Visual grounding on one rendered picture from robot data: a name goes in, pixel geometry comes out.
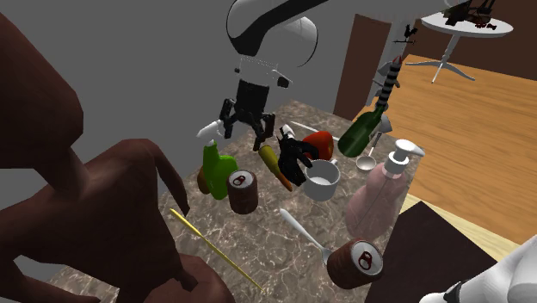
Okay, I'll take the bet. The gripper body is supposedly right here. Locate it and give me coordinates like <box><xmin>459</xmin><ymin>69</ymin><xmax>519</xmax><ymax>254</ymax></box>
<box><xmin>233</xmin><ymin>78</ymin><xmax>270</xmax><ymax>124</ymax></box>

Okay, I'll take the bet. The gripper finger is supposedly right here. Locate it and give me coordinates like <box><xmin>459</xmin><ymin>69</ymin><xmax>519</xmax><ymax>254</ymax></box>
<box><xmin>219</xmin><ymin>98</ymin><xmax>241</xmax><ymax>140</ymax></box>
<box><xmin>250</xmin><ymin>111</ymin><xmax>276</xmax><ymax>152</ymax></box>

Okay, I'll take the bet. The yellow and orange carrot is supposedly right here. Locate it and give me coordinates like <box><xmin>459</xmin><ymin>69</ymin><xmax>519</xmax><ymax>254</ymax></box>
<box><xmin>257</xmin><ymin>144</ymin><xmax>293</xmax><ymax>193</ymax></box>

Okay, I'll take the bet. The white knife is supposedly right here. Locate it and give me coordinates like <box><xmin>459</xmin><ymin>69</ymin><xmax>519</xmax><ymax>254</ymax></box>
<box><xmin>289</xmin><ymin>121</ymin><xmax>342</xmax><ymax>142</ymax></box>

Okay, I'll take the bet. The black figure with white head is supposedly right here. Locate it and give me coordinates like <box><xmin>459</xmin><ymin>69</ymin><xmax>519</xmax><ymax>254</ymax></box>
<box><xmin>276</xmin><ymin>124</ymin><xmax>314</xmax><ymax>188</ymax></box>

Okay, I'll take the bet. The green spray bottle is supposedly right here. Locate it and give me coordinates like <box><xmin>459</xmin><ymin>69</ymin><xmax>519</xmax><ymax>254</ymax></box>
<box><xmin>196</xmin><ymin>119</ymin><xmax>241</xmax><ymax>201</ymax></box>

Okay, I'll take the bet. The small brown round thing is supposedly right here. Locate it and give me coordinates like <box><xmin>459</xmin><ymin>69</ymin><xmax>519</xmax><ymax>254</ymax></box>
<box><xmin>196</xmin><ymin>166</ymin><xmax>212</xmax><ymax>195</ymax></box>

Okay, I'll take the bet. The brown soda can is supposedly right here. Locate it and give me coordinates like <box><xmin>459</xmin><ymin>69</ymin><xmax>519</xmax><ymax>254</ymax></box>
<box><xmin>326</xmin><ymin>238</ymin><xmax>386</xmax><ymax>291</ymax></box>
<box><xmin>225</xmin><ymin>169</ymin><xmax>260</xmax><ymax>215</ymax></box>

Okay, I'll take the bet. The white mug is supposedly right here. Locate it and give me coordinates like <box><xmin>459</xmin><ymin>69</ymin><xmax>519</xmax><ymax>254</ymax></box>
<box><xmin>302</xmin><ymin>158</ymin><xmax>342</xmax><ymax>202</ymax></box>

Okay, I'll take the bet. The green wine bottle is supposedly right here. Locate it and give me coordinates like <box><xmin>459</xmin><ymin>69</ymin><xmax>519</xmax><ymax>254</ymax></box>
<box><xmin>336</xmin><ymin>105</ymin><xmax>386</xmax><ymax>158</ymax></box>

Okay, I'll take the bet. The silver ladle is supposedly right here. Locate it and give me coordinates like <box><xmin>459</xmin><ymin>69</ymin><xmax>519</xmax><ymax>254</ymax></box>
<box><xmin>355</xmin><ymin>131</ymin><xmax>384</xmax><ymax>172</ymax></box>

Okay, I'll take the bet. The brown door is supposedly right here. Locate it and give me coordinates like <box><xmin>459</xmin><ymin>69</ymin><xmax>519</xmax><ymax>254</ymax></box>
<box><xmin>332</xmin><ymin>13</ymin><xmax>393</xmax><ymax>123</ymax></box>

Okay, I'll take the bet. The silver spoon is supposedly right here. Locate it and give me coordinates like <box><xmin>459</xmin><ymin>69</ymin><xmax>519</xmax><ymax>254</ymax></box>
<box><xmin>279</xmin><ymin>207</ymin><xmax>335</xmax><ymax>266</ymax></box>

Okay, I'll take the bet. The yellow stick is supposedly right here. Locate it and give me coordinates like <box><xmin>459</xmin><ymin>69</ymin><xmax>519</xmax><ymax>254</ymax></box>
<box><xmin>169</xmin><ymin>207</ymin><xmax>266</xmax><ymax>293</ymax></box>

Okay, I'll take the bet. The black and white striped tool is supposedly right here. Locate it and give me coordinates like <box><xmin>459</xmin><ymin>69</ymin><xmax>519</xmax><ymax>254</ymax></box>
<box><xmin>374</xmin><ymin>55</ymin><xmax>404</xmax><ymax>111</ymax></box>

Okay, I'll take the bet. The pink soap dispenser bottle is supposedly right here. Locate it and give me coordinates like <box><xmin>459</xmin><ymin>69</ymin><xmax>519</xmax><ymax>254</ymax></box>
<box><xmin>344</xmin><ymin>139</ymin><xmax>426</xmax><ymax>241</ymax></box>

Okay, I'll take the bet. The large dark brown figure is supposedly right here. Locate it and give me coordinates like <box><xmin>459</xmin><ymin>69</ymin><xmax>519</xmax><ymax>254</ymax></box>
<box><xmin>0</xmin><ymin>11</ymin><xmax>237</xmax><ymax>303</ymax></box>

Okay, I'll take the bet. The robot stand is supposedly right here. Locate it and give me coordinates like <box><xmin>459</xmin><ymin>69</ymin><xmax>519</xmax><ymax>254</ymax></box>
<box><xmin>363</xmin><ymin>200</ymin><xmax>499</xmax><ymax>303</ymax></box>

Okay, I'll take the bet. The round white table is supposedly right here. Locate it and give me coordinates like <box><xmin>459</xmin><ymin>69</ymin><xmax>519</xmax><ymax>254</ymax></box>
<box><xmin>404</xmin><ymin>0</ymin><xmax>515</xmax><ymax>84</ymax></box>

